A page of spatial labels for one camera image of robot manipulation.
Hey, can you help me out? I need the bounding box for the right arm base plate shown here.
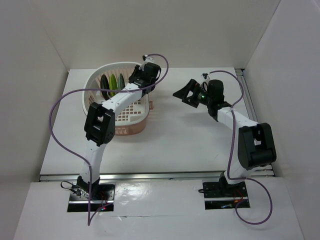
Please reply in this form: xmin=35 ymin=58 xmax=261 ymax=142
xmin=198 ymin=182 xmax=250 ymax=210

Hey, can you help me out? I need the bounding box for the blue floral plate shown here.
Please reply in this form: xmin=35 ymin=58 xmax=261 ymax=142
xmin=117 ymin=73 xmax=126 ymax=90

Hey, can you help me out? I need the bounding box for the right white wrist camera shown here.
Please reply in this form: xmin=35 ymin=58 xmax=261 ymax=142
xmin=201 ymin=73 xmax=211 ymax=82

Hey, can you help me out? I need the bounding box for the black plate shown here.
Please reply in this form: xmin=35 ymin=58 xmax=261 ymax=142
xmin=100 ymin=74 xmax=110 ymax=100

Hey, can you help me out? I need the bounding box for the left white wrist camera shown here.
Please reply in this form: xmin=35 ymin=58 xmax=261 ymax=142
xmin=142 ymin=54 xmax=155 ymax=64

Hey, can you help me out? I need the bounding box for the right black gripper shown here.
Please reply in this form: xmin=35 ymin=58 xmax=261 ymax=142
xmin=173 ymin=79 xmax=213 ymax=109

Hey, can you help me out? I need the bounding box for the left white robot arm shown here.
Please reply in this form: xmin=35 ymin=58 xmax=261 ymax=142
xmin=77 ymin=62 xmax=161 ymax=200

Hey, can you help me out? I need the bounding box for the aluminium rail frame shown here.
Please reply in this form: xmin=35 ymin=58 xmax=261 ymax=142
xmin=38 ymin=67 xmax=276 ymax=182

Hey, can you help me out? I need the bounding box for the white pink dish rack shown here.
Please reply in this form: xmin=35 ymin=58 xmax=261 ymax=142
xmin=82 ymin=62 xmax=150 ymax=136

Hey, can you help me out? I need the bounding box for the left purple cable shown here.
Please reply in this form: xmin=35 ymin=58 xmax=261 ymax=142
xmin=47 ymin=53 xmax=170 ymax=226

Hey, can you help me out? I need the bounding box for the green plate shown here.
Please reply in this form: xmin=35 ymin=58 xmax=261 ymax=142
xmin=109 ymin=74 xmax=118 ymax=97

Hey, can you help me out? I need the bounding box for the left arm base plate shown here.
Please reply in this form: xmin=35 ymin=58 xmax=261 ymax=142
xmin=60 ymin=180 xmax=116 ymax=213

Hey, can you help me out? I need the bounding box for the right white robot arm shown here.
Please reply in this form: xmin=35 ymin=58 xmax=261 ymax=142
xmin=173 ymin=79 xmax=277 ymax=197

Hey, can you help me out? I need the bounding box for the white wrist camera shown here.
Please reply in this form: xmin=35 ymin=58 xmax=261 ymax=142
xmin=201 ymin=73 xmax=211 ymax=82
xmin=142 ymin=54 xmax=155 ymax=64

